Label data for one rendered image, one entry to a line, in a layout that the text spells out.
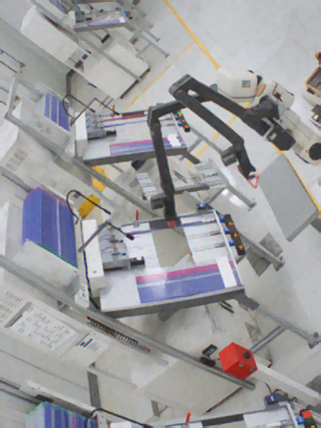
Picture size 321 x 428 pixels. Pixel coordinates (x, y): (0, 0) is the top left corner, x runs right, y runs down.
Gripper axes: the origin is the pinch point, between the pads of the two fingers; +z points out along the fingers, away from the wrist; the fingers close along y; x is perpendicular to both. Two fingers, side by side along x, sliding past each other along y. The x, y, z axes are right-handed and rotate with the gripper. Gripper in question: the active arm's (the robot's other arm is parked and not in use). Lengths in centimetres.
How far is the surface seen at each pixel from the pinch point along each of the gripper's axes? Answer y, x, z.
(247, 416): 138, 8, -1
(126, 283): 39.7, -30.2, 0.2
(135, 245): 10.1, -21.6, 0.5
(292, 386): 100, 45, 42
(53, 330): 60, -72, 7
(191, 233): 7.8, 9.6, 0.9
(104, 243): 12.2, -37.7, -5.7
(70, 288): 53, -58, -14
